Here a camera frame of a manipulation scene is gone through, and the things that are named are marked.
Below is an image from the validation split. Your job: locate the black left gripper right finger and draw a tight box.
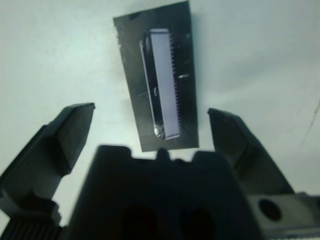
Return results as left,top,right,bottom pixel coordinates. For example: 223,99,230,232
207,107,295,198

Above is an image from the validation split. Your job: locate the black box lid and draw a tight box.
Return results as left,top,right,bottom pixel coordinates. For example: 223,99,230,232
112,0,200,153

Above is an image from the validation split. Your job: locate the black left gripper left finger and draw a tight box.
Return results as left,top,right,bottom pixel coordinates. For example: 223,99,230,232
0,101,96,226

